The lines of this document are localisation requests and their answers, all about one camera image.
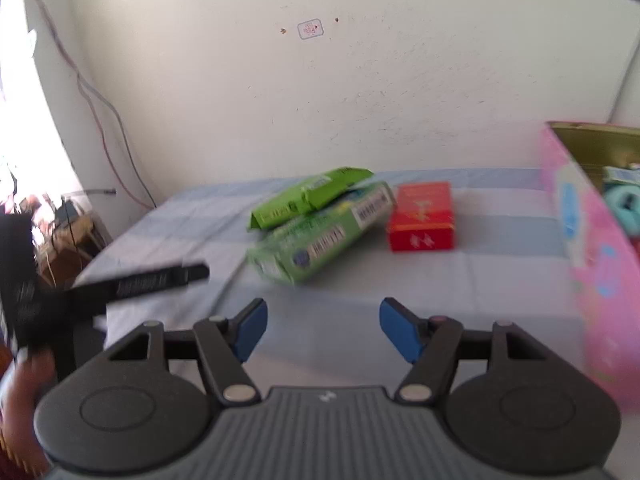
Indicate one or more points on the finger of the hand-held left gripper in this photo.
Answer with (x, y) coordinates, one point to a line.
(145, 282)

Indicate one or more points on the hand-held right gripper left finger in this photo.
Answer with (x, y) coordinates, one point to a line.
(252, 327)

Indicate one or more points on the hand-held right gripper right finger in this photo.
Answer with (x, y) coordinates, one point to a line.
(397, 330)

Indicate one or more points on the pink tin box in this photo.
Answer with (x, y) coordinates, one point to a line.
(600, 280)

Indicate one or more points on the teal plush toy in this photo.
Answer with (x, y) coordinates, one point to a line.
(622, 207)

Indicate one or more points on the birdcage print tissue pack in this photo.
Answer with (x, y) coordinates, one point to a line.
(620, 174)

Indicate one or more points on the person's left hand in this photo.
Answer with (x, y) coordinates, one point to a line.
(22, 395)

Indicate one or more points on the wooden stool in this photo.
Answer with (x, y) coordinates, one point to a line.
(65, 255)

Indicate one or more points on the grey device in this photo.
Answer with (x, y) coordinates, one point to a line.
(67, 212)

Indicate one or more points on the green carton box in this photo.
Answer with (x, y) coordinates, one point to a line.
(320, 245)

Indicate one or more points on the red packet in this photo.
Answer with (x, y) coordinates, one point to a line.
(420, 220)

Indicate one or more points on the bright green packet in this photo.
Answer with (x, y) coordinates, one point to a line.
(310, 195)

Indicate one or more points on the white wall sticker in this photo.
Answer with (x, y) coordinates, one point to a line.
(310, 29)

